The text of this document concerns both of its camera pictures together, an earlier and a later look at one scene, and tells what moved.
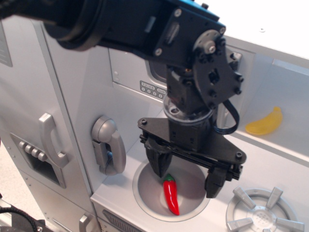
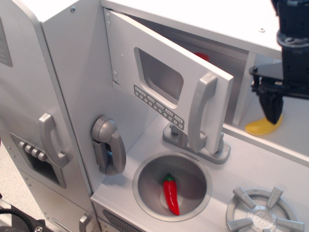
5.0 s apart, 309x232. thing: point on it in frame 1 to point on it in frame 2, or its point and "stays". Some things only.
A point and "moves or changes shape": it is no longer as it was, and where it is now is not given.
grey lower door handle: x=84 y=221 stays
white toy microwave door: x=149 y=76 moves or changes shape
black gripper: x=190 y=133 to x=295 y=81
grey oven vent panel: x=120 y=224 stays
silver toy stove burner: x=257 y=210 stays
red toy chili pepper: x=169 y=189 stays
